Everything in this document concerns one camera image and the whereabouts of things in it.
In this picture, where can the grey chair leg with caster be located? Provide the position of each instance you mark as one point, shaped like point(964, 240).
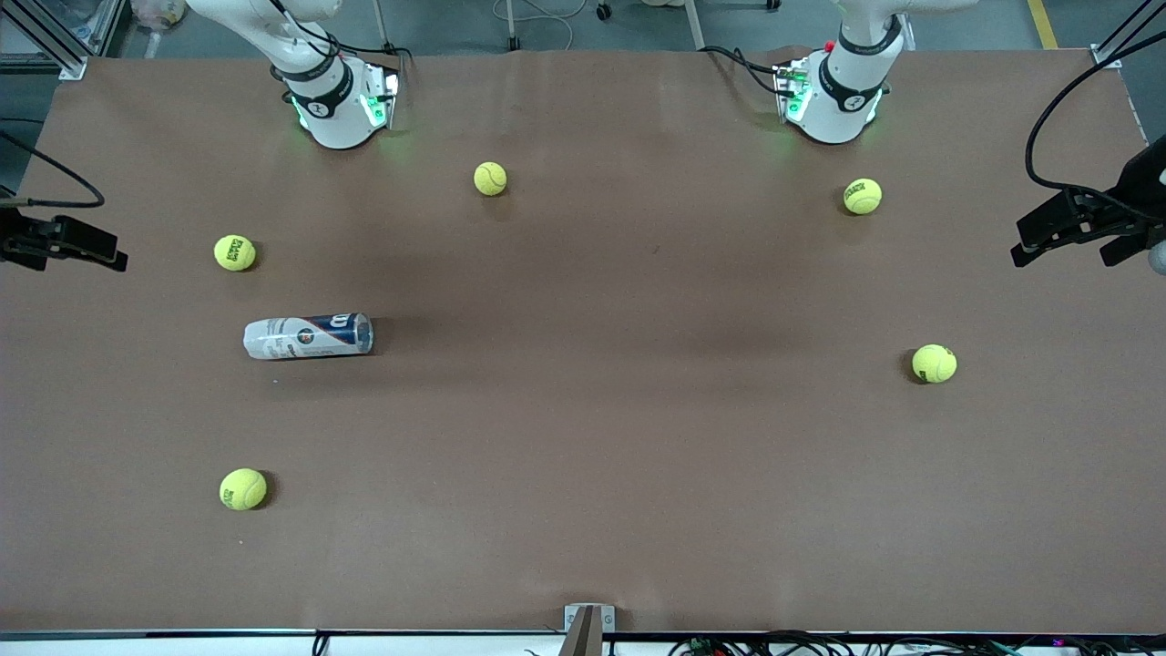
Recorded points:
point(513, 41)

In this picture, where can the aluminium frame profile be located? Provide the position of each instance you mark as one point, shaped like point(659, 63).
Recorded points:
point(73, 66)
point(1105, 55)

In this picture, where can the yellow tennis ball showing seam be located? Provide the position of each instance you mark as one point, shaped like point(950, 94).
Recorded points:
point(490, 179)

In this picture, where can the grey table leg bar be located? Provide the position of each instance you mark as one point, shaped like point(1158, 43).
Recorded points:
point(694, 27)

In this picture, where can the yellow printed tennis ball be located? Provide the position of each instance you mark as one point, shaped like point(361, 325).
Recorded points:
point(935, 363)
point(235, 252)
point(862, 196)
point(243, 489)

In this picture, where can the metal base connector bracket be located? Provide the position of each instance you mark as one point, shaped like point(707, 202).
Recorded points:
point(791, 91)
point(383, 96)

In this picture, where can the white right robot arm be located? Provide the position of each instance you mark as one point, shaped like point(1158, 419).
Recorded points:
point(332, 118)

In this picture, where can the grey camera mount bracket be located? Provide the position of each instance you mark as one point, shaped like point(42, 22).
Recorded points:
point(588, 629)

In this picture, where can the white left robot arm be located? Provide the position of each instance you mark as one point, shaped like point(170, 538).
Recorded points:
point(843, 109)

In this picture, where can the white blue tennis ball can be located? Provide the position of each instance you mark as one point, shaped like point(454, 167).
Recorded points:
point(308, 336)

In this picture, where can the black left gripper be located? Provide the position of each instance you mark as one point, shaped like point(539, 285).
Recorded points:
point(1140, 189)

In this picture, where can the clear plastic bag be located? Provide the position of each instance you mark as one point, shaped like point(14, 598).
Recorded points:
point(159, 11)

